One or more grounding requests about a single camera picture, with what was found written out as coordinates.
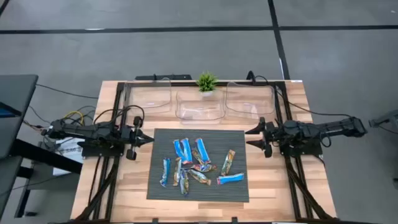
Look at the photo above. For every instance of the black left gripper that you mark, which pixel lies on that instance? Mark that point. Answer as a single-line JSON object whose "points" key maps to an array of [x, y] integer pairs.
{"points": [[132, 137]]}

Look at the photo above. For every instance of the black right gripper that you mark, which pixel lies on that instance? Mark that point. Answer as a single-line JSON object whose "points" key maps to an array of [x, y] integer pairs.
{"points": [[270, 135]]}

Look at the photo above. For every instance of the brown green granola bar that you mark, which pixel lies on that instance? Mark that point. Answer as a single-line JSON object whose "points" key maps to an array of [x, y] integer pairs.
{"points": [[199, 176], [228, 162], [203, 168], [196, 155]]}

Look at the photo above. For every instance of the blue yellow granola bar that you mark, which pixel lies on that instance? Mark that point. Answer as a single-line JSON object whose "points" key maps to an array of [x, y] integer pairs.
{"points": [[177, 171], [184, 182]]}

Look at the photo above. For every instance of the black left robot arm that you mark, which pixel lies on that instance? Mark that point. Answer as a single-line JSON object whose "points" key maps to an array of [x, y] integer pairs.
{"points": [[93, 129]]}

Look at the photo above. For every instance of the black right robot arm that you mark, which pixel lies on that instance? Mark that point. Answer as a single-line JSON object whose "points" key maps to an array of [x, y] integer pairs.
{"points": [[326, 127]]}

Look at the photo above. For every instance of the dark grey woven mat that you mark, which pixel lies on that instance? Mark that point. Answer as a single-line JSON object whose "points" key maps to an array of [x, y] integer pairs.
{"points": [[224, 146]]}

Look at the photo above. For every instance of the clear plastic bin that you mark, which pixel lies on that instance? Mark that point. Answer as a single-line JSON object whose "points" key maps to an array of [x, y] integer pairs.
{"points": [[186, 105], [248, 99], [149, 93]]}

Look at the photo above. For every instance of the white plant pot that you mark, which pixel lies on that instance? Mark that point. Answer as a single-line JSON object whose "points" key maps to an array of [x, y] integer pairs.
{"points": [[207, 93]]}

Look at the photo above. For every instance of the black power strip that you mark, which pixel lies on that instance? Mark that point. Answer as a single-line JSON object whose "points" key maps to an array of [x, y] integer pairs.
{"points": [[174, 77]]}

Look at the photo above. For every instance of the white printed paper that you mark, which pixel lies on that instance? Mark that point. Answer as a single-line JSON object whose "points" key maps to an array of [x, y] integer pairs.
{"points": [[70, 146]]}

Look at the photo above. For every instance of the small green artificial plant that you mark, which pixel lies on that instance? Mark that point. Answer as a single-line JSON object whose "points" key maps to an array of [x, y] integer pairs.
{"points": [[206, 81]]}

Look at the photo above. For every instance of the grey metal stand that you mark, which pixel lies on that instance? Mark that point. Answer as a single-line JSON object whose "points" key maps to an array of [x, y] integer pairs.
{"points": [[385, 119]]}

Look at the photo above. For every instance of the grey desk top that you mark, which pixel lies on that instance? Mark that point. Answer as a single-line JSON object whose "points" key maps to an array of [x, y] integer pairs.
{"points": [[7, 180], [15, 90]]}

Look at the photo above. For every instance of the blue screen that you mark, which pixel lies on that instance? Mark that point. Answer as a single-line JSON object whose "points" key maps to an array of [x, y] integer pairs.
{"points": [[4, 112]]}

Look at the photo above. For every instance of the black aluminium table frame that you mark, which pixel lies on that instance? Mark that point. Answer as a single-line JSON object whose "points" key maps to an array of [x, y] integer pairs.
{"points": [[186, 83]]}

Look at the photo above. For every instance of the black frame bracket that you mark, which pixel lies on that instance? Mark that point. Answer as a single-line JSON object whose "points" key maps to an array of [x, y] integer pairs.
{"points": [[155, 221], [234, 220]]}

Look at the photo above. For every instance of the black desk frame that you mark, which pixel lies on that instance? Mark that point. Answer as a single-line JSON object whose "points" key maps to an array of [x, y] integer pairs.
{"points": [[46, 155]]}

